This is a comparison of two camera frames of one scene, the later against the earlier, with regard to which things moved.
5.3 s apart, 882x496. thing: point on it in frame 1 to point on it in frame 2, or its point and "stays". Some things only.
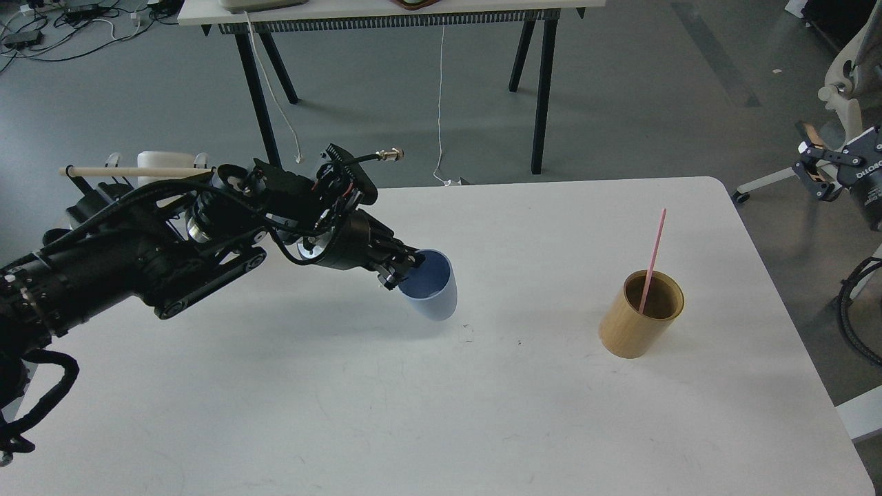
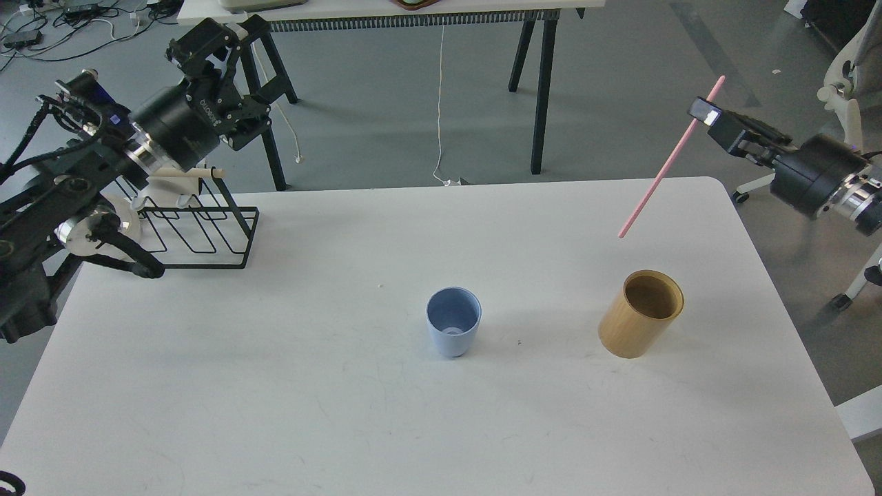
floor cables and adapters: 56,30 stays
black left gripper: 362,242 to 176,125
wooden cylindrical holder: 626,333 stays
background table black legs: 544,91 stays
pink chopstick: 652,262 to 664,167
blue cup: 431,288 to 453,313
